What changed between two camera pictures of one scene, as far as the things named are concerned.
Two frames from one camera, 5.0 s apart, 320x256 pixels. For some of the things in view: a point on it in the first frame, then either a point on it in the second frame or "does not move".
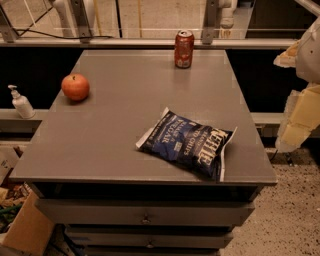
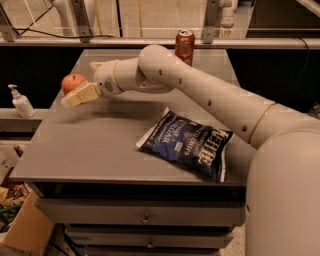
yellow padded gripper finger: x=301 y=117 to x=81 y=95
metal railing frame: x=83 y=36 does not move
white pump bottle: x=21 y=103 does not move
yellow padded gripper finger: x=288 y=58 to x=95 y=65
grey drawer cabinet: x=115 y=199 does not move
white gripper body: x=310 y=55 to x=104 y=77
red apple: x=75 y=86 does not move
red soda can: x=184 y=49 does not move
